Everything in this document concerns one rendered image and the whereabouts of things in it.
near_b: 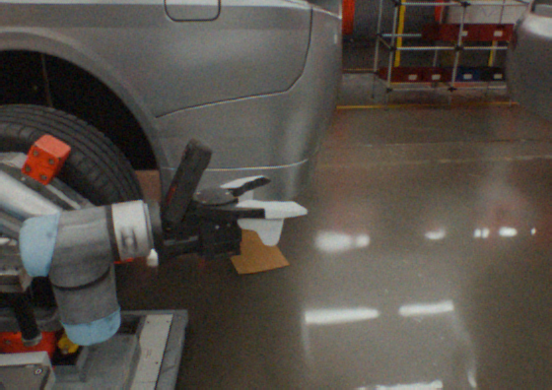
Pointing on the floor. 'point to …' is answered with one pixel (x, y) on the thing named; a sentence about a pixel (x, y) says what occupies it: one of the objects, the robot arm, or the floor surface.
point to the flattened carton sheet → (256, 255)
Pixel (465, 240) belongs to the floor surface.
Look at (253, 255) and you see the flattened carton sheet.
